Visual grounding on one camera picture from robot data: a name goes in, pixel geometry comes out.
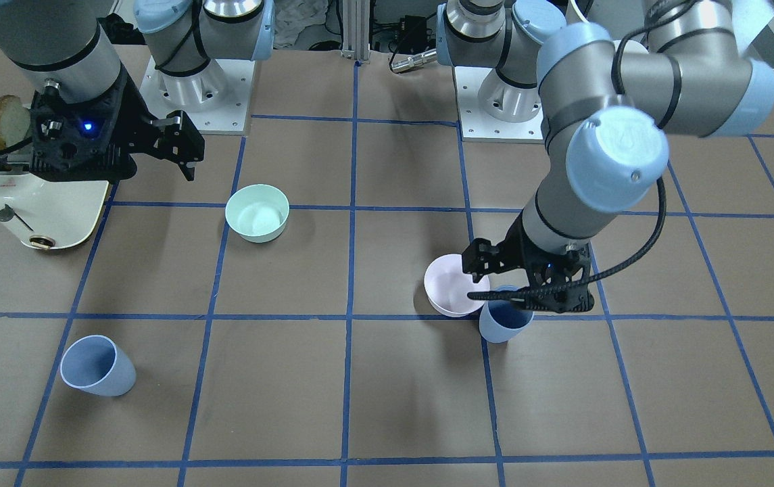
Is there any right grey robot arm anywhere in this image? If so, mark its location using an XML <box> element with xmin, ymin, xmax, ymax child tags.
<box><xmin>0</xmin><ymin>1</ymin><xmax>274</xmax><ymax>184</ymax></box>

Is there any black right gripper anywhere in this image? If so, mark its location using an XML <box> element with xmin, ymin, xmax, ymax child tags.
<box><xmin>27</xmin><ymin>71</ymin><xmax>205</xmax><ymax>184</ymax></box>

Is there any mint green bowl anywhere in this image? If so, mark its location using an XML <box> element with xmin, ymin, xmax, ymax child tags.
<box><xmin>224</xmin><ymin>184</ymin><xmax>290</xmax><ymax>244</ymax></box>

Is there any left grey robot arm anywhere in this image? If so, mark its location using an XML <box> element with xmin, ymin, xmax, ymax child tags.
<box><xmin>436</xmin><ymin>1</ymin><xmax>774</xmax><ymax>312</ymax></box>

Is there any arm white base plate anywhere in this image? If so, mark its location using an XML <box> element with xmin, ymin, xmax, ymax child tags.
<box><xmin>139</xmin><ymin>58</ymin><xmax>258</xmax><ymax>135</ymax></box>
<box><xmin>454</xmin><ymin>66</ymin><xmax>544</xmax><ymax>144</ymax></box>

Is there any blue cup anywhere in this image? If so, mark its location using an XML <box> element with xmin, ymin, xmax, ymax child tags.
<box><xmin>59</xmin><ymin>335</ymin><xmax>137</xmax><ymax>397</ymax></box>
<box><xmin>479</xmin><ymin>300</ymin><xmax>535</xmax><ymax>343</ymax></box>

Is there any pink bowl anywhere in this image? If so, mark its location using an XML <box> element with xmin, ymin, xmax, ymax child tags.
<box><xmin>423</xmin><ymin>254</ymin><xmax>491</xmax><ymax>317</ymax></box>

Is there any cream toaster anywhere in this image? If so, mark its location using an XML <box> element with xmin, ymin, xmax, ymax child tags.
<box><xmin>0</xmin><ymin>169</ymin><xmax>110</xmax><ymax>250</ymax></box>

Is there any black braided cable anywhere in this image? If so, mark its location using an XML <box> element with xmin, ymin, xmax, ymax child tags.
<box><xmin>468</xmin><ymin>0</ymin><xmax>692</xmax><ymax>302</ymax></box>

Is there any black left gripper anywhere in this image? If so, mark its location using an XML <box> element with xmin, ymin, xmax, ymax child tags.
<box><xmin>461</xmin><ymin>226</ymin><xmax>595</xmax><ymax>312</ymax></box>

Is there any bread slice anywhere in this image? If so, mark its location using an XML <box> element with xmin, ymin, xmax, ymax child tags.
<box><xmin>0</xmin><ymin>95</ymin><xmax>32</xmax><ymax>150</ymax></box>

